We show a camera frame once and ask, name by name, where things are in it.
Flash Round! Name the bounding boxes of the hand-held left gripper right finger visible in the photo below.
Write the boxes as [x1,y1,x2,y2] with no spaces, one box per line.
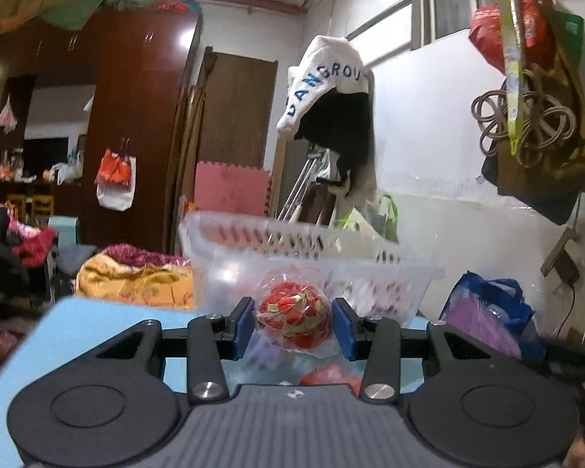
[331,296,494,403]

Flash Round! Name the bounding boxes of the yellow green strip bag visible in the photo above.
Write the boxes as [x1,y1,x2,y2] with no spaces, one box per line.
[486,0,526,153]

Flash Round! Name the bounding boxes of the brown hanging bag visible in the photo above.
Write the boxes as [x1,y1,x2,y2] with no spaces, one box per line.
[482,53,585,226]

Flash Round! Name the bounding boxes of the red plastic hanging bag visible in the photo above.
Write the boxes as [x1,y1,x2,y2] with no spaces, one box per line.
[469,0,557,75]

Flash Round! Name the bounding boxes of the red ball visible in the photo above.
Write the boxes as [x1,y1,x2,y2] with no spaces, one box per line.
[253,266,335,353]

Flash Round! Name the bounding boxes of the red garment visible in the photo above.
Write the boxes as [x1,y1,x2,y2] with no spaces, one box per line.
[12,226,58,267]

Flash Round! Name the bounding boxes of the white cloth with blue letters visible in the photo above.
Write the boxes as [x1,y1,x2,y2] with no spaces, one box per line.
[276,35,376,138]

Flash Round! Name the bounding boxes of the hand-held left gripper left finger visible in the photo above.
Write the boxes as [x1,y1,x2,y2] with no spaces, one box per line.
[94,296,255,405]

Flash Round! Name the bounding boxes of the white framed window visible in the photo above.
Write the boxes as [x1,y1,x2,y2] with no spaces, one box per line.
[411,0,494,50]

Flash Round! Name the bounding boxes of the brown wooden door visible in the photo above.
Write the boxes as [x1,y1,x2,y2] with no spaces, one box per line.
[195,46,279,177]

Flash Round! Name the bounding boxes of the orange and white tote bag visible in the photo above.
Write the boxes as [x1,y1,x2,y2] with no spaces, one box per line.
[94,138,138,212]

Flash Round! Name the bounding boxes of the green and white shopping bag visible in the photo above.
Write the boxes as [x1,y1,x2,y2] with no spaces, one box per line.
[335,194,401,245]

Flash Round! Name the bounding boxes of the light blue stool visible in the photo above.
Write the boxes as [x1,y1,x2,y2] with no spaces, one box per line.
[48,216,82,250]

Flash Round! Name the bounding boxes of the yellow orange blanket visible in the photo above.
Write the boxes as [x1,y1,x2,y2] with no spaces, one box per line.
[75,243,196,311]

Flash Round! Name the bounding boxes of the coiled beige cord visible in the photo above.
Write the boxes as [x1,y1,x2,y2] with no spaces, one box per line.
[470,70,579,167]

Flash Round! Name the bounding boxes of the black power cable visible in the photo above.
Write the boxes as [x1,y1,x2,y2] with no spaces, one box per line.
[558,190,583,343]

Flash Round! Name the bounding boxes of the red crinkled packet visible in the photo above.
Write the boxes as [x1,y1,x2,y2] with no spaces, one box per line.
[299,363,364,394]

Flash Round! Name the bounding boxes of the small white plastic bag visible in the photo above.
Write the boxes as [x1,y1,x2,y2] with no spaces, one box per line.
[0,93,18,133]

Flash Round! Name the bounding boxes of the pink foam mat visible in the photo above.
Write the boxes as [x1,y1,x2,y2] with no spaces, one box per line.
[193,160,272,218]

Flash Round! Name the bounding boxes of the black clothes pile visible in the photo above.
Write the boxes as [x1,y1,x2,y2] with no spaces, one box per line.
[0,204,36,304]

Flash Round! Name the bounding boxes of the black hanging garment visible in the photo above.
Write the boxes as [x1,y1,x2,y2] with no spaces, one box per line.
[294,92,379,202]

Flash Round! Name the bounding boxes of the white plastic basket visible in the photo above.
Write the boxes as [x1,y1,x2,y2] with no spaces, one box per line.
[177,210,447,328]

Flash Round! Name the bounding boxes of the green cloth on wardrobe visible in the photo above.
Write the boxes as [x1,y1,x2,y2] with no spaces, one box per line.
[41,0,109,31]

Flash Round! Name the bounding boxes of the black power adapter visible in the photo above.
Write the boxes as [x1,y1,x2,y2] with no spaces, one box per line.
[540,226,584,287]

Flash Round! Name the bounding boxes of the metal crutches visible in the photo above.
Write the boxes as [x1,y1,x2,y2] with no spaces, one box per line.
[275,145,333,226]

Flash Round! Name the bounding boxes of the blue shopping bag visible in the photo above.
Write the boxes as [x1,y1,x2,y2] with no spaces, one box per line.
[439,270,538,360]

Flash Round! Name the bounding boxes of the brown wooden wardrobe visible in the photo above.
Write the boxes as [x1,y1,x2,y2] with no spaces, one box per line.
[0,7,204,255]

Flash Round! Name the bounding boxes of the green hanging bag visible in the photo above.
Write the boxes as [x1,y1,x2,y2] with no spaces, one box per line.
[555,9,585,55]

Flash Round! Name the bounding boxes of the cardboard boxes on wardrobe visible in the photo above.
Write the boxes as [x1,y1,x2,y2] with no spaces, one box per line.
[0,0,96,38]

